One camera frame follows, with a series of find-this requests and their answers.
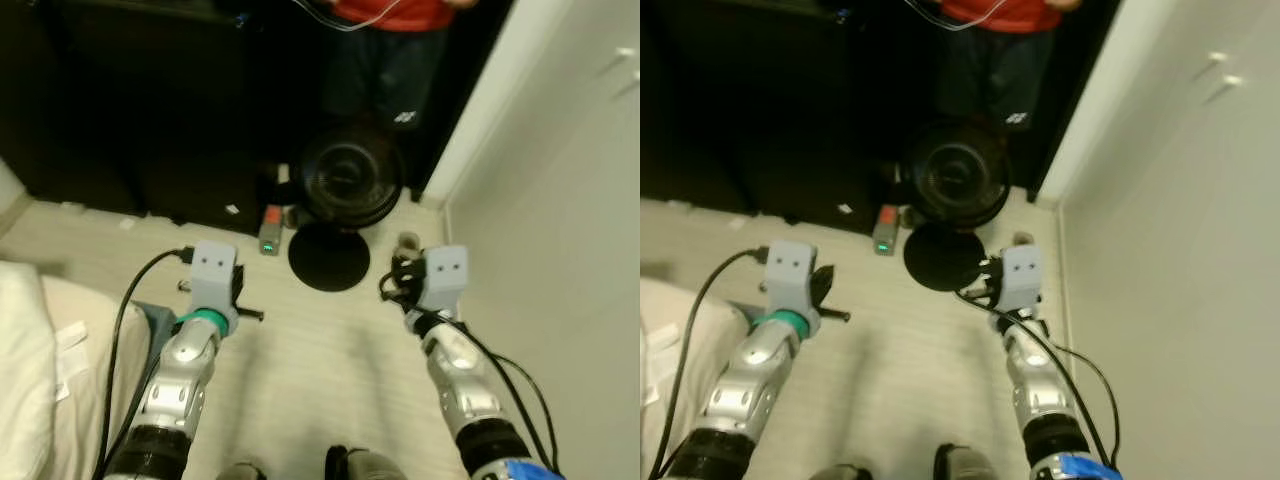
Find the bed with cream sheet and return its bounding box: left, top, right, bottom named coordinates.
left=640, top=276, right=761, bottom=480
left=0, top=272, right=153, bottom=480

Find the white wardrobe with handles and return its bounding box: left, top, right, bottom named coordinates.
left=1034, top=0, right=1280, bottom=480
left=420, top=0, right=641, bottom=480

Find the person in red shirt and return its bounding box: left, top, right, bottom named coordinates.
left=928, top=0, right=1089, bottom=133
left=318, top=0, right=483, bottom=133

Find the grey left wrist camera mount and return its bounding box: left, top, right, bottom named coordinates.
left=764, top=240, right=822, bottom=337
left=188, top=240, right=242, bottom=317

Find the device with green light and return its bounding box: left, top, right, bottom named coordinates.
left=871, top=204, right=899, bottom=258
left=257, top=204, right=285, bottom=258

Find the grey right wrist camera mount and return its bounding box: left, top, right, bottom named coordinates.
left=999, top=245, right=1047, bottom=314
left=417, top=245, right=471, bottom=314

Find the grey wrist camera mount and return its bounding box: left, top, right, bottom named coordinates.
left=188, top=240, right=242, bottom=317
left=417, top=245, right=471, bottom=314
left=999, top=245, right=1047, bottom=314
left=764, top=240, right=822, bottom=337

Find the black round base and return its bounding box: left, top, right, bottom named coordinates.
left=287, top=222, right=373, bottom=294
left=902, top=222, right=987, bottom=294

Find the grey right robot leg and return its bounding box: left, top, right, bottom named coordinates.
left=324, top=444, right=407, bottom=480
left=934, top=442, right=1012, bottom=480

